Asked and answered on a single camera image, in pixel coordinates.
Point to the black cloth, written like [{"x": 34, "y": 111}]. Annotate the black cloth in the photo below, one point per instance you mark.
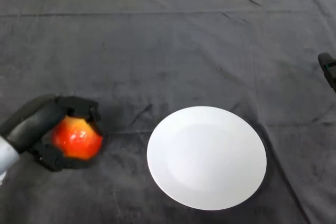
[{"x": 157, "y": 51}]

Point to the red yellow apple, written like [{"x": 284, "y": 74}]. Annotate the red yellow apple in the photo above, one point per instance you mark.
[{"x": 76, "y": 140}]

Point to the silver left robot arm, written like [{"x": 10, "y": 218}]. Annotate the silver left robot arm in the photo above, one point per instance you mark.
[{"x": 6, "y": 155}]

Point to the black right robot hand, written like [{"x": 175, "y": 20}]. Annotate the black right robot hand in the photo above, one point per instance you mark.
[{"x": 329, "y": 70}]

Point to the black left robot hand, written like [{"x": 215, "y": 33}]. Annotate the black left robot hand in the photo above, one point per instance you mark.
[{"x": 31, "y": 121}]

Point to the white round plate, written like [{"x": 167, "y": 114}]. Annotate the white round plate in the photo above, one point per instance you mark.
[{"x": 207, "y": 161}]

